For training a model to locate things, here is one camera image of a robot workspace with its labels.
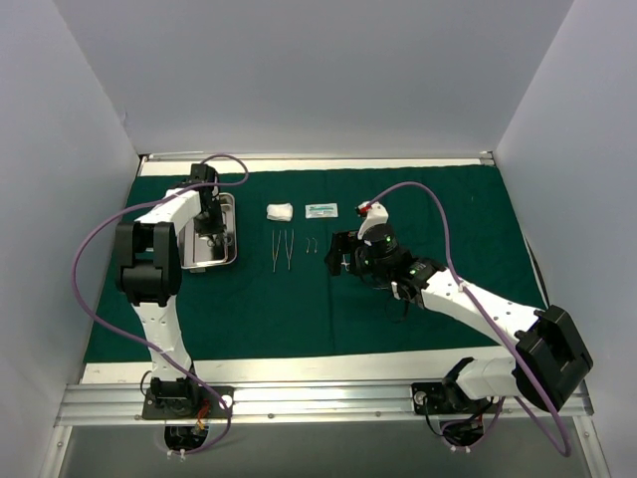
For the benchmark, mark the stainless steel instrument tray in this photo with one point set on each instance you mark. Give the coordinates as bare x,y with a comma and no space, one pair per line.
195,255

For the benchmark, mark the steel surgical scissors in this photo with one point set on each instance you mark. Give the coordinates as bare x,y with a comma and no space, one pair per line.
220,241

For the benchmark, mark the aluminium front frame rail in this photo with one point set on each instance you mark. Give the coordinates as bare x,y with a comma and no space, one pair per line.
253,403

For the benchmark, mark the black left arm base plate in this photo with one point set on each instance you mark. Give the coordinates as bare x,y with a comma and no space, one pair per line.
199,401

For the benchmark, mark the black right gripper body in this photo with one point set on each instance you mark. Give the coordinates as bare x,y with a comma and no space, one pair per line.
343,250

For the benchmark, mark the aluminium back frame rail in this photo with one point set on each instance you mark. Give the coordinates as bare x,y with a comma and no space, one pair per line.
187,155

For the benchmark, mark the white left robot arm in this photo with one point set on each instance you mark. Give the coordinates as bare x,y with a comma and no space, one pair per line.
149,273

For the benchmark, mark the dark green surgical drape cloth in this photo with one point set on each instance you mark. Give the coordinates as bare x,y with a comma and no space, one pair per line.
456,214

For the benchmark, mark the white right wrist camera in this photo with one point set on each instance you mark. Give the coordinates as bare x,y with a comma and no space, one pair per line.
372,214

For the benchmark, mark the white gauze pad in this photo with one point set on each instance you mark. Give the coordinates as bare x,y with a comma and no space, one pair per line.
283,212

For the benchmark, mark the white green labelled packet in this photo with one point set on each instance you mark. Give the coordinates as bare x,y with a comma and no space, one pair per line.
321,211

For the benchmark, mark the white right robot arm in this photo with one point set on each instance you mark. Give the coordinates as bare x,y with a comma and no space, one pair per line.
546,358

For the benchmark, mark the steel tweezers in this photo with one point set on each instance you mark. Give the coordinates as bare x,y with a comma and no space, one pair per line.
276,241
289,237

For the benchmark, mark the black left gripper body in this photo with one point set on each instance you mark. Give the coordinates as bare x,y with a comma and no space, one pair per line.
214,225

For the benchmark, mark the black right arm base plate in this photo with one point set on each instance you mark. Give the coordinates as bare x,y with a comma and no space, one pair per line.
435,397

